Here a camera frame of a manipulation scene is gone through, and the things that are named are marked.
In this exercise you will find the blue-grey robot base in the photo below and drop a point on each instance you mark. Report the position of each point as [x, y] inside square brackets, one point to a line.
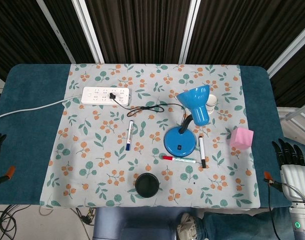
[132, 223]

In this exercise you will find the black round lid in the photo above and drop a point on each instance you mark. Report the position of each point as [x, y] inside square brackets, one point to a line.
[146, 186]

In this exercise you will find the white power strip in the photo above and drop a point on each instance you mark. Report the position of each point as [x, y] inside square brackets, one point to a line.
[97, 96]

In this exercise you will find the black capped white marker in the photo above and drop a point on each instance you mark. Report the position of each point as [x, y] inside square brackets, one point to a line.
[202, 152]

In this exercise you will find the beige sneaker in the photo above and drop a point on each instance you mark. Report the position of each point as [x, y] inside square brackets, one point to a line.
[187, 226]

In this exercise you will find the red and green marker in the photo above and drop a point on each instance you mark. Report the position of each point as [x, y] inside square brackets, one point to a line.
[177, 158]

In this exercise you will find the blue desk lamp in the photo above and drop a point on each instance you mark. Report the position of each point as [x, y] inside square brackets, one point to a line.
[178, 140]

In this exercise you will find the floral printed tablecloth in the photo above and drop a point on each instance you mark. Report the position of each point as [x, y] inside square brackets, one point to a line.
[105, 150]

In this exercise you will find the pink foam cube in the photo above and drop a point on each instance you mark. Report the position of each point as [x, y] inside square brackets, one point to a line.
[241, 138]

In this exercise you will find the teal table cover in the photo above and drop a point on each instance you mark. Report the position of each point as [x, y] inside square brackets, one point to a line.
[27, 150]

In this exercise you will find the white paper cup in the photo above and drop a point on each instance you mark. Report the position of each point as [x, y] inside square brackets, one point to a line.
[212, 103]

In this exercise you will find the white aluminium frame post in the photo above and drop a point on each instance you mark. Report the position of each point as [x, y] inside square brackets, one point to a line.
[290, 50]
[57, 32]
[190, 30]
[88, 30]

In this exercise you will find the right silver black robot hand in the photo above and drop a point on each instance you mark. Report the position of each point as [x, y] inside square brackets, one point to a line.
[295, 177]

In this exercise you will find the blue capped white marker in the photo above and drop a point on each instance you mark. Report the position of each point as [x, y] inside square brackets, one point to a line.
[129, 136]

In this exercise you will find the white aluminium frame rails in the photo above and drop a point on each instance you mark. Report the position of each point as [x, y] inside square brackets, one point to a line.
[292, 118]

